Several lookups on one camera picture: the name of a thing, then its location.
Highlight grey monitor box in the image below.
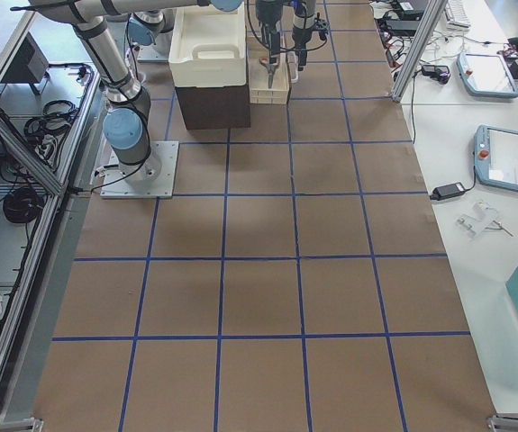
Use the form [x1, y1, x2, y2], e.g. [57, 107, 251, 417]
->
[0, 32, 50, 95]

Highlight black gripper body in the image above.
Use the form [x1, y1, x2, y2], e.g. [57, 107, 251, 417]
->
[256, 0, 283, 45]

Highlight aluminium frame rail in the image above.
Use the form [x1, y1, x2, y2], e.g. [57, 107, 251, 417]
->
[0, 107, 66, 195]

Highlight teach pendant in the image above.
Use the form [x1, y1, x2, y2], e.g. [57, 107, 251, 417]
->
[456, 52, 518, 99]
[474, 125, 518, 193]

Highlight dark brown drawer cabinet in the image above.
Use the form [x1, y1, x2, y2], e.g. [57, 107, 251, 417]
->
[176, 84, 250, 130]

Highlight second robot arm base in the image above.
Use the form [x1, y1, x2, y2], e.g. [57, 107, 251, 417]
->
[128, 8, 175, 46]

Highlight clear acrylic bracket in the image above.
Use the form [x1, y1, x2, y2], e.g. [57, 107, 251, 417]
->
[456, 201, 513, 239]

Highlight aluminium frame post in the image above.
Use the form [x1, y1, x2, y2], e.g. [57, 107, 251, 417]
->
[391, 0, 447, 103]

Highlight black power brick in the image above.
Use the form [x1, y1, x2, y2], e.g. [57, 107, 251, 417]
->
[384, 19, 421, 36]

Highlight grey orange scissors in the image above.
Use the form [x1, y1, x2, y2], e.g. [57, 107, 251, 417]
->
[259, 57, 279, 89]

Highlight black cable coil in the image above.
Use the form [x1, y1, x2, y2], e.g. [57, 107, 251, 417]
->
[2, 186, 43, 225]

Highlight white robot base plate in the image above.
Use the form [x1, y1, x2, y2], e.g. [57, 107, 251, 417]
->
[99, 141, 179, 199]

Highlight white plastic crate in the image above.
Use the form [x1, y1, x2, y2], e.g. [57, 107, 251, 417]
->
[168, 5, 247, 88]

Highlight near teach pendant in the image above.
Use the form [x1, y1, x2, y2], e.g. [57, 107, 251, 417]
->
[474, 125, 518, 193]

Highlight black power adapter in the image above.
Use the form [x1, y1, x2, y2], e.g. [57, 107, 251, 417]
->
[430, 182, 467, 202]

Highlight far teach pendant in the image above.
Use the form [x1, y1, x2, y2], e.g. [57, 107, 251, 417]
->
[456, 52, 518, 99]

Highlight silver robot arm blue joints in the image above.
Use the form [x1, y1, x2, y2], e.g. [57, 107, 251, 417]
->
[11, 0, 241, 176]

